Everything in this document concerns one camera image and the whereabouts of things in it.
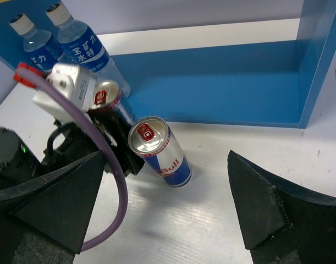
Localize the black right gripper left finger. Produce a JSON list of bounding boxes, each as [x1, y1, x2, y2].
[[0, 151, 104, 263]]

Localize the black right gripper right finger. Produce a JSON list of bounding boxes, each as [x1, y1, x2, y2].
[[228, 151, 336, 263]]

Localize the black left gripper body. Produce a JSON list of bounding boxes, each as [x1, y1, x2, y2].
[[43, 112, 144, 175]]

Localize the Red Bull can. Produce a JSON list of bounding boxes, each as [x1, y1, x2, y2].
[[128, 116, 192, 188], [88, 80, 137, 126]]

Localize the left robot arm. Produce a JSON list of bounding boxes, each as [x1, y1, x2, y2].
[[0, 111, 144, 190]]

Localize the blue shelf yellow board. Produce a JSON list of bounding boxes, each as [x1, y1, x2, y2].
[[0, 0, 336, 129]]

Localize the plastic water bottle blue label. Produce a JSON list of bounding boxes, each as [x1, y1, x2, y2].
[[9, 14, 73, 72]]

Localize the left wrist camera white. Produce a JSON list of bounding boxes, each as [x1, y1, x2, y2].
[[32, 63, 97, 124]]

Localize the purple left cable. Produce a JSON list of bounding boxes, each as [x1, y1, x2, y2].
[[13, 62, 128, 253]]

